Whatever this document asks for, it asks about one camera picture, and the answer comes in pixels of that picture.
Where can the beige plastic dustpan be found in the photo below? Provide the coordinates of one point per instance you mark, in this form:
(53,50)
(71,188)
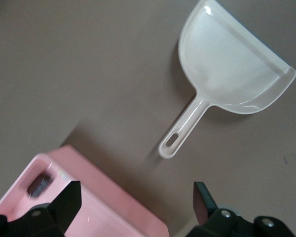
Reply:
(224,61)

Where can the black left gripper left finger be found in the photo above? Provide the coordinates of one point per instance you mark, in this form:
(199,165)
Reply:
(51,217)

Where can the brown table mat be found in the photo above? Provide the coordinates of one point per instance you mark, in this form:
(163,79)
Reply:
(64,74)

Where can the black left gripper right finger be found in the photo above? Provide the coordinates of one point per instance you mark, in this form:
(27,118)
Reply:
(224,224)

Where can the pink plastic bin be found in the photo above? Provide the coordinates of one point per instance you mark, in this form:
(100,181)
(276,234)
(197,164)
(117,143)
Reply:
(108,209)

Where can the dark brown cylindrical capacitor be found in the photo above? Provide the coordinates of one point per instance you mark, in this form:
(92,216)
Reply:
(40,185)

